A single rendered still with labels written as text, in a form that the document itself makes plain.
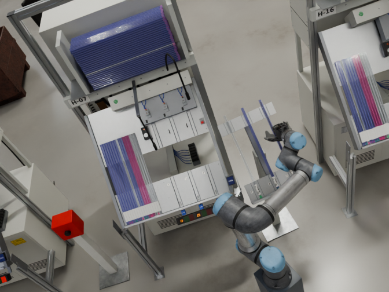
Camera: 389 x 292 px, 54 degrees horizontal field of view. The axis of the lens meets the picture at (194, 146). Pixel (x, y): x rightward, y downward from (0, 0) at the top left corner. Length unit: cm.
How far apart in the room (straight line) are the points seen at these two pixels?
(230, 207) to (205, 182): 65
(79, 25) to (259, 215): 136
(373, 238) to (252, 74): 208
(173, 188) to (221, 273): 83
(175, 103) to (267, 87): 186
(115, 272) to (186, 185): 112
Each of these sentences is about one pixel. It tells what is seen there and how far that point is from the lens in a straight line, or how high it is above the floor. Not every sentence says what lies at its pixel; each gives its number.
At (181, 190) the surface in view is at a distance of 229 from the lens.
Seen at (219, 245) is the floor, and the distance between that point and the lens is 294.
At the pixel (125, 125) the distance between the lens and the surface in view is 232.
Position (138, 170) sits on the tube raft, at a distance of 230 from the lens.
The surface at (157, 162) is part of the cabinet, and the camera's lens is 272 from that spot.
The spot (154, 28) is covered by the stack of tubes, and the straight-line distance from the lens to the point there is 202.
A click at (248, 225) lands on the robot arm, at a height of 117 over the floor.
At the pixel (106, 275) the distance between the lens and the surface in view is 316.
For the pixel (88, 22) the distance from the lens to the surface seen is 221.
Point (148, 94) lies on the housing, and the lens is 223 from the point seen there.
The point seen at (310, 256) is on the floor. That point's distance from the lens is 282.
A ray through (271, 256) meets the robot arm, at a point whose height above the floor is 78.
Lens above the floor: 256
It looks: 46 degrees down
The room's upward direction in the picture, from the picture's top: 23 degrees counter-clockwise
